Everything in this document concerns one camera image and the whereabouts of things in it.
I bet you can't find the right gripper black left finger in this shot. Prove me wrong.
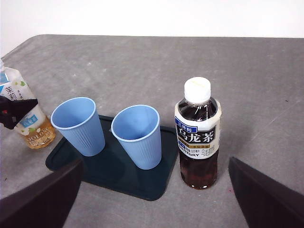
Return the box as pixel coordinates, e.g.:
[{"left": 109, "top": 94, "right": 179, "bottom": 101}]
[{"left": 0, "top": 158, "right": 85, "bottom": 228}]

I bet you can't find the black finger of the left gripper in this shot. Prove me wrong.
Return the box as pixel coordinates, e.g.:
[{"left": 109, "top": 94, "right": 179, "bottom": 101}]
[{"left": 0, "top": 95, "right": 39, "bottom": 131}]

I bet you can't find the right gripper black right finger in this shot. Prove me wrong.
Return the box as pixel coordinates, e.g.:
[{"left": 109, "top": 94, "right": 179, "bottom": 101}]
[{"left": 228, "top": 156, "right": 304, "bottom": 228}]

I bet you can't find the jasmine oolong tea bottle white label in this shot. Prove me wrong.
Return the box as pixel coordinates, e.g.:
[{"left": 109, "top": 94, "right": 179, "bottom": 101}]
[{"left": 0, "top": 58, "right": 57, "bottom": 150}]

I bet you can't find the dark oolong tea bottle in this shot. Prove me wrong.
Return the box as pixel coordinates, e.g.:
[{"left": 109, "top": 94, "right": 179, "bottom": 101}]
[{"left": 174, "top": 76, "right": 223, "bottom": 190}]

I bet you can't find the blue ribbed plastic cup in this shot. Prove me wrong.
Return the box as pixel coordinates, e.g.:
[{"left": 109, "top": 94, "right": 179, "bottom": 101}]
[
  {"left": 111, "top": 104, "right": 163, "bottom": 171},
  {"left": 50, "top": 96, "right": 106, "bottom": 157}
]

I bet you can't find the dark rectangular tray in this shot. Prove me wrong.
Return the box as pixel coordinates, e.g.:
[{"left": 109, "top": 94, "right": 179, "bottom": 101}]
[{"left": 45, "top": 114, "right": 179, "bottom": 202}]

